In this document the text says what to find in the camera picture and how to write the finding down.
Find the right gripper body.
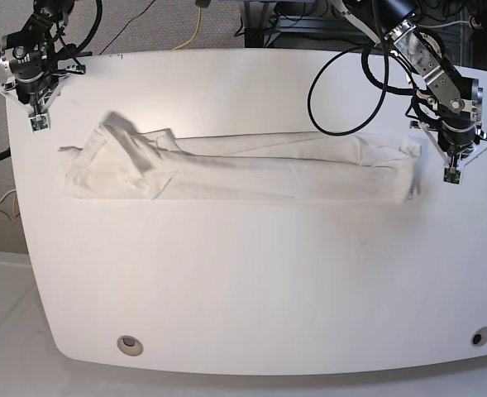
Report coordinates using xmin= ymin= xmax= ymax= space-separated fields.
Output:
xmin=0 ymin=65 xmax=87 ymax=116

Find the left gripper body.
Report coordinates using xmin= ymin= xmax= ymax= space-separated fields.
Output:
xmin=410 ymin=119 xmax=487 ymax=170

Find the white printed T-shirt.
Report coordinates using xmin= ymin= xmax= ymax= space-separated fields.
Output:
xmin=58 ymin=113 xmax=422 ymax=203

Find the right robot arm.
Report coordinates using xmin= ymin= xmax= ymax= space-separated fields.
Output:
xmin=0 ymin=1 xmax=103 ymax=118

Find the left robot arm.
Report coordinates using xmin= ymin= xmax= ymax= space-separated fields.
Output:
xmin=333 ymin=1 xmax=487 ymax=184

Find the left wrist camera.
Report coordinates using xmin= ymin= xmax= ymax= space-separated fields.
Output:
xmin=443 ymin=167 xmax=461 ymax=184

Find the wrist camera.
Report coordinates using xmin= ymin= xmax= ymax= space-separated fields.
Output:
xmin=29 ymin=114 xmax=50 ymax=132
xmin=443 ymin=167 xmax=461 ymax=184

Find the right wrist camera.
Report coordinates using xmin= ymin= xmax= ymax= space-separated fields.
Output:
xmin=29 ymin=114 xmax=50 ymax=132

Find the right table cable grommet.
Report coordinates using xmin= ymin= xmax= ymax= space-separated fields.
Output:
xmin=471 ymin=327 xmax=487 ymax=347

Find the table cable grommet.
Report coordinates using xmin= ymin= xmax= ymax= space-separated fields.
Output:
xmin=471 ymin=327 xmax=487 ymax=347
xmin=117 ymin=336 xmax=144 ymax=356

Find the left table cable grommet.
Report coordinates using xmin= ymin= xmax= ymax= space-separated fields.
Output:
xmin=117 ymin=336 xmax=144 ymax=356

